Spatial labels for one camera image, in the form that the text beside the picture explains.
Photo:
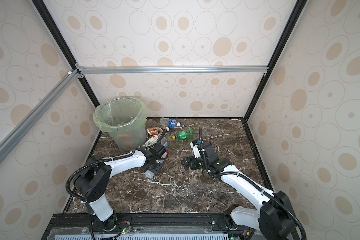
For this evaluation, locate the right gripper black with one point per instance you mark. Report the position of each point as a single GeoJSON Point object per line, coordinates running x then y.
{"type": "Point", "coordinates": [186, 163]}

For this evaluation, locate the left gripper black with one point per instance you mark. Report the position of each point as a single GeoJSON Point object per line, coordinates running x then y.
{"type": "Point", "coordinates": [157, 170]}

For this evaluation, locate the green soda bottle yellow cap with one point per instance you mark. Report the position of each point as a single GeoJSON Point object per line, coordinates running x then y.
{"type": "Point", "coordinates": [184, 135]}

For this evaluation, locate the green mesh bin with liner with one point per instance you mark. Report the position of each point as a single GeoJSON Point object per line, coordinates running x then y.
{"type": "Point", "coordinates": [124, 120]}

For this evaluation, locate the white bottle red cap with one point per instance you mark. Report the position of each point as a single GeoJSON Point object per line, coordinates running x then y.
{"type": "Point", "coordinates": [149, 174]}

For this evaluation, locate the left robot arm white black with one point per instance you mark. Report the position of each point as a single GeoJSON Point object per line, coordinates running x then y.
{"type": "Point", "coordinates": [89, 183]}

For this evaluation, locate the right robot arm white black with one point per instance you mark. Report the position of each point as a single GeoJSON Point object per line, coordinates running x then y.
{"type": "Point", "coordinates": [272, 215]}

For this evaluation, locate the brown Nescafe bottle near bin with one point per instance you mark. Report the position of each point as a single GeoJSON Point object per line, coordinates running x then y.
{"type": "Point", "coordinates": [156, 131]}

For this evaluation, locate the white floral label bottle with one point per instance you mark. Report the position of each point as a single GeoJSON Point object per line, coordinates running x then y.
{"type": "Point", "coordinates": [151, 141]}

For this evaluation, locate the Pocari Sweat clear bottle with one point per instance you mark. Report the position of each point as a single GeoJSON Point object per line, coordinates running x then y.
{"type": "Point", "coordinates": [170, 123]}

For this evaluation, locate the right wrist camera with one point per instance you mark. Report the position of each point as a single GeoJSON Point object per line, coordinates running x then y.
{"type": "Point", "coordinates": [194, 145]}

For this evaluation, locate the horizontal aluminium rail back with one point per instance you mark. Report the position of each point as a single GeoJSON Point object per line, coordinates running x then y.
{"type": "Point", "coordinates": [173, 70]}

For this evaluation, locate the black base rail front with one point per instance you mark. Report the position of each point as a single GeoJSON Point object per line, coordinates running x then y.
{"type": "Point", "coordinates": [195, 226]}

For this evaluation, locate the diagonal aluminium rail left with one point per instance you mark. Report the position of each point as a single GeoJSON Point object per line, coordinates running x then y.
{"type": "Point", "coordinates": [16, 135]}

